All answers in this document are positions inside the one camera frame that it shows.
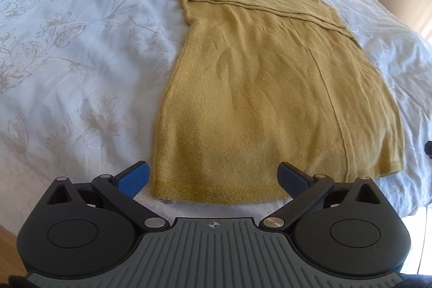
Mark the white floral bed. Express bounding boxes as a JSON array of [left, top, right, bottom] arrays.
[[0, 0, 432, 231]]

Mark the yellow knit sweater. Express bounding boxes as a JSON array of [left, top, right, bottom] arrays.
[[153, 0, 406, 206]]

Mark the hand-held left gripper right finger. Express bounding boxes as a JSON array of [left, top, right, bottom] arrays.
[[258, 161, 385, 231]]

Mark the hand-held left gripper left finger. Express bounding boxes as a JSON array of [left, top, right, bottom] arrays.
[[45, 160, 170, 230]]

